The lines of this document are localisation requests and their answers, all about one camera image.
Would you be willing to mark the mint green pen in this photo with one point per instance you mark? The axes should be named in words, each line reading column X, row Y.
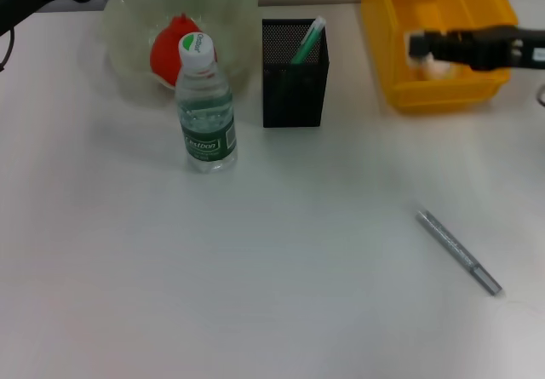
column 308, row 40

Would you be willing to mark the grey silver pen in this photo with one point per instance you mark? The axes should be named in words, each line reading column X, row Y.
column 457, row 249

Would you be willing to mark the red-orange fruit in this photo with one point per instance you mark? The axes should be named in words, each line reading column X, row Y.
column 166, row 55

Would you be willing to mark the translucent green fruit bowl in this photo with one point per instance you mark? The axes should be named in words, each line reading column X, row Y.
column 238, row 13

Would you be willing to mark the yellow plastic bin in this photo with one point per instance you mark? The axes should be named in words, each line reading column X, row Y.
column 426, row 93

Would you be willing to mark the white paper ball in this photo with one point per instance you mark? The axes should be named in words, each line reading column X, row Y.
column 443, row 70

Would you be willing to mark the clear green-label water bottle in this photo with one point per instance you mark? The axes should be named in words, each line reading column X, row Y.
column 206, row 140

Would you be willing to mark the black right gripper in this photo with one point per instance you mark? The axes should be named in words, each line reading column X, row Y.
column 502, row 49

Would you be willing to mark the black mesh pen holder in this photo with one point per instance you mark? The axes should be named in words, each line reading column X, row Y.
column 294, row 98

